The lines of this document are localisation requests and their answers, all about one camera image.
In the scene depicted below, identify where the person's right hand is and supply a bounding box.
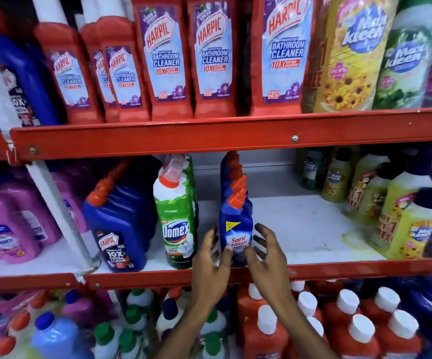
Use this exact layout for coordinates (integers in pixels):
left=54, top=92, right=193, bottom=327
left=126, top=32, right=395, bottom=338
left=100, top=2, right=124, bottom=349
left=244, top=223, right=296, bottom=302

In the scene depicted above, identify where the person's left hand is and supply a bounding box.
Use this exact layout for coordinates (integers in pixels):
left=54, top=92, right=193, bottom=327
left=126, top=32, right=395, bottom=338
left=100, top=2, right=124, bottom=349
left=191, top=225, right=235, bottom=300

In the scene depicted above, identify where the person's left forearm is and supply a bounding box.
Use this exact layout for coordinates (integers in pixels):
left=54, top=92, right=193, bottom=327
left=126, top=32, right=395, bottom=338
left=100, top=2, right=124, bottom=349
left=152, top=295, right=222, bottom=359

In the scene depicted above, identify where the person's right forearm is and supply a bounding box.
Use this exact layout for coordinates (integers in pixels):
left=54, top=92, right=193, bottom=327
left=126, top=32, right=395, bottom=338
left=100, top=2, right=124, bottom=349
left=271, top=297, right=338, bottom=359

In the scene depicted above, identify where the white shelf board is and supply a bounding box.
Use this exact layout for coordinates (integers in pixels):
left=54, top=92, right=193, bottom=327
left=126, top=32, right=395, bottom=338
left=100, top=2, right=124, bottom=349
left=0, top=194, right=389, bottom=278

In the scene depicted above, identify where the green and white cleaner bottle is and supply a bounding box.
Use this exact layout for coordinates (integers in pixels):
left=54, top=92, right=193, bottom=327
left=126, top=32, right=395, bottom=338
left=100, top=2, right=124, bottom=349
left=153, top=169, right=199, bottom=269
left=163, top=153, right=199, bottom=206

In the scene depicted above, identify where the small dark green bottle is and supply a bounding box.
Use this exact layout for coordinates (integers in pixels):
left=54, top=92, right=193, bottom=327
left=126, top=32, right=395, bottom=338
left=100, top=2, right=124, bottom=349
left=299, top=149, right=328, bottom=190

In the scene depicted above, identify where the row of dark blue bottles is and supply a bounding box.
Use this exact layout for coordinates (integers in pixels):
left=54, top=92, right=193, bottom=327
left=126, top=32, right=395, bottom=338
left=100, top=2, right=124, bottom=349
left=82, top=156, right=162, bottom=273

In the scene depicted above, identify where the group of green-capped white bottles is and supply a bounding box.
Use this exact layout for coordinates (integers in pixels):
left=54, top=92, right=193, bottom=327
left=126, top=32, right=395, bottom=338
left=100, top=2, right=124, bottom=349
left=92, top=287, right=228, bottom=359

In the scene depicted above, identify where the group of red white-capped bottles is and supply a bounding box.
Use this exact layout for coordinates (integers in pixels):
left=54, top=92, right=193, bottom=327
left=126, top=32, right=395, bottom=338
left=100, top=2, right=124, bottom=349
left=237, top=279, right=423, bottom=359

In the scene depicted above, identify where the purple blue-capped bottle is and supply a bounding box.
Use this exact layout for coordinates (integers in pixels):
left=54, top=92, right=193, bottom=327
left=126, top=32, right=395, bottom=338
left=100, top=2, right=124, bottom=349
left=61, top=289, right=98, bottom=328

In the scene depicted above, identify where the group of yellow cleaner bottles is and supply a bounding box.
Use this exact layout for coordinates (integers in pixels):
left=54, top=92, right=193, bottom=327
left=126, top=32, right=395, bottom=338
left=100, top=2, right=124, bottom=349
left=321, top=146, right=432, bottom=261

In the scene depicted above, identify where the light blue blue-capped bottle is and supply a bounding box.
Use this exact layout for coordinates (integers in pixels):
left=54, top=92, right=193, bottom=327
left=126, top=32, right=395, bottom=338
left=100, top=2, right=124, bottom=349
left=30, top=311, right=91, bottom=359

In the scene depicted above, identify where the row of red cleaner bottles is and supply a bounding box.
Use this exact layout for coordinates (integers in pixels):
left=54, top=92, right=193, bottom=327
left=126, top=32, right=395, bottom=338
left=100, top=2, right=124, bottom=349
left=31, top=0, right=318, bottom=126

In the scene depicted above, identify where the orange-capped white bottle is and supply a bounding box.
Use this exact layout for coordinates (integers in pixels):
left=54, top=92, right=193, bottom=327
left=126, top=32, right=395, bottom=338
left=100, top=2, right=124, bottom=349
left=0, top=335, right=19, bottom=359
left=8, top=310, right=37, bottom=359

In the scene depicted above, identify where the large yellow flower-print bottle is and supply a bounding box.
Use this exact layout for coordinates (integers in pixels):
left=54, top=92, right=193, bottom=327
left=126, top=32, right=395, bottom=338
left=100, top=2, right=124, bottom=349
left=301, top=0, right=401, bottom=114

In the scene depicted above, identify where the dark blue black-label bottle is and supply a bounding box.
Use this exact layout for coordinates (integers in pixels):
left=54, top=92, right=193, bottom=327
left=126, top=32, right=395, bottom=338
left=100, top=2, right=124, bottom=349
left=0, top=29, right=61, bottom=128

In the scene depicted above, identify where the long red shelf rail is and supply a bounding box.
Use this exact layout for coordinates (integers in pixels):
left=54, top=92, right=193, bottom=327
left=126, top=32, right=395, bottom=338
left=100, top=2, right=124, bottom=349
left=83, top=257, right=432, bottom=291
left=9, top=107, right=432, bottom=162

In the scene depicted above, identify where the white shelf upright post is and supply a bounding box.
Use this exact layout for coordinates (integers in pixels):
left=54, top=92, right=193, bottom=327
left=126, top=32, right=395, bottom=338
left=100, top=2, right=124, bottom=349
left=0, top=11, right=101, bottom=275

